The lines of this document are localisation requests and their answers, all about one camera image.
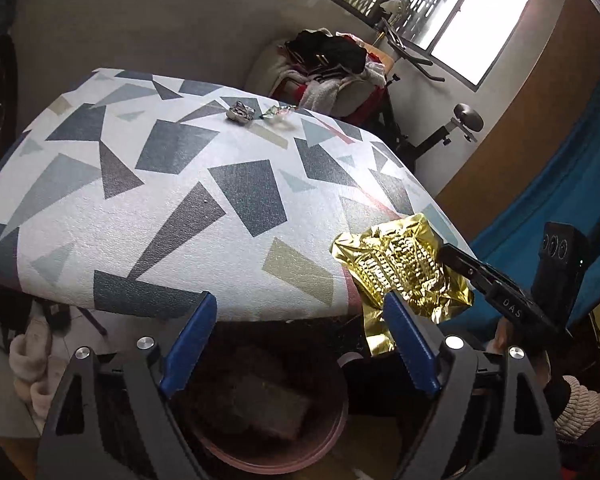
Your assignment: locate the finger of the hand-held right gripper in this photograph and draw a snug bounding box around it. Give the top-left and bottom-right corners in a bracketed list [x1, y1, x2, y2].
[439, 243, 503, 293]

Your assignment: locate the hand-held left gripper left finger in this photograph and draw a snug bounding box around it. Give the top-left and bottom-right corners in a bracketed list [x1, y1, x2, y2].
[36, 291, 218, 480]

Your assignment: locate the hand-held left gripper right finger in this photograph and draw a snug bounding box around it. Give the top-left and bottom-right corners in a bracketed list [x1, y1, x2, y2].
[382, 292, 561, 480]

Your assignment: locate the gold foil wrapper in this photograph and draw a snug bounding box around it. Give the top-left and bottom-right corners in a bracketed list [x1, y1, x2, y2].
[330, 213, 476, 359]

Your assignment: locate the pink rimmed trash bin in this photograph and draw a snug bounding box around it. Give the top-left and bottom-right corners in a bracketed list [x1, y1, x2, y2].
[179, 319, 352, 475]

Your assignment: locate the person's right forearm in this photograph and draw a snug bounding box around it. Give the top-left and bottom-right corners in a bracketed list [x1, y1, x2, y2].
[547, 374, 600, 445]

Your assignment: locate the person's right hand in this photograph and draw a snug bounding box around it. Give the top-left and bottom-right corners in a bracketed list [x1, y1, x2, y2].
[492, 317, 553, 392]

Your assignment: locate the blue curtain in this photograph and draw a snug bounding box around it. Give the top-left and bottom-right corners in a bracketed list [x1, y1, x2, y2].
[459, 49, 600, 352]

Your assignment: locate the black exercise bike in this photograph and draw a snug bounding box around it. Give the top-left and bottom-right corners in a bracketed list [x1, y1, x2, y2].
[374, 0, 485, 177]

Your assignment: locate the brown wooden door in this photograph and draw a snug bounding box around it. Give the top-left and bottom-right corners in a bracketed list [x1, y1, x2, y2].
[436, 0, 600, 242]

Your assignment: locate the fluffy pale slipper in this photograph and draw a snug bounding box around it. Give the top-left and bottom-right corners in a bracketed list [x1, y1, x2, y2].
[7, 332, 52, 387]
[27, 362, 69, 424]

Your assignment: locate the geometric patterned tablecloth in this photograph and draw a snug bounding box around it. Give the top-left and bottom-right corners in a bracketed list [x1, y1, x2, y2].
[0, 67, 477, 322]

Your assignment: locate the window with patterned grille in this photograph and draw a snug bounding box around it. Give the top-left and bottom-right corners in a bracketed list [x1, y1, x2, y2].
[260, 0, 534, 93]

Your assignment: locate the crumpled silver foil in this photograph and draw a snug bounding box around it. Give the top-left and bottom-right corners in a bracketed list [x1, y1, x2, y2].
[224, 99, 255, 124]

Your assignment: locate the green clear wrapper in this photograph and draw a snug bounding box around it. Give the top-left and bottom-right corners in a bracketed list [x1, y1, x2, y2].
[259, 103, 299, 121]

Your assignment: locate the pile of clothes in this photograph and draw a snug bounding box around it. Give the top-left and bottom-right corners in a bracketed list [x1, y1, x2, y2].
[279, 28, 387, 112]

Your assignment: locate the beige armchair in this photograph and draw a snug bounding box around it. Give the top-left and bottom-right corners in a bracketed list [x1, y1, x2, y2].
[244, 35, 397, 127]

